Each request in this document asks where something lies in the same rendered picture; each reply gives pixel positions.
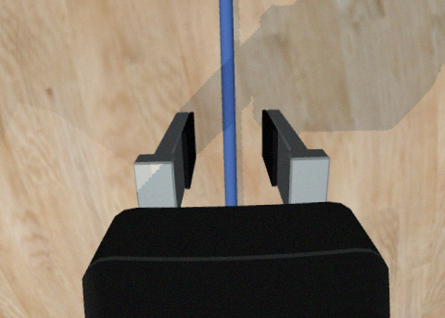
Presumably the blue cable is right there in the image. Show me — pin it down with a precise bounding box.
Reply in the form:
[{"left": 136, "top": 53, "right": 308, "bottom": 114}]
[{"left": 219, "top": 0, "right": 237, "bottom": 206}]

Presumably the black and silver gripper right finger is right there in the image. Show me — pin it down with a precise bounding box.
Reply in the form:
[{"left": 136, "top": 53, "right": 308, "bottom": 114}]
[{"left": 262, "top": 109, "right": 330, "bottom": 204}]

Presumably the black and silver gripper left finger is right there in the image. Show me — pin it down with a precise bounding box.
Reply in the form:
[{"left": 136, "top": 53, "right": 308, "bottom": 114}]
[{"left": 133, "top": 112, "right": 197, "bottom": 208}]

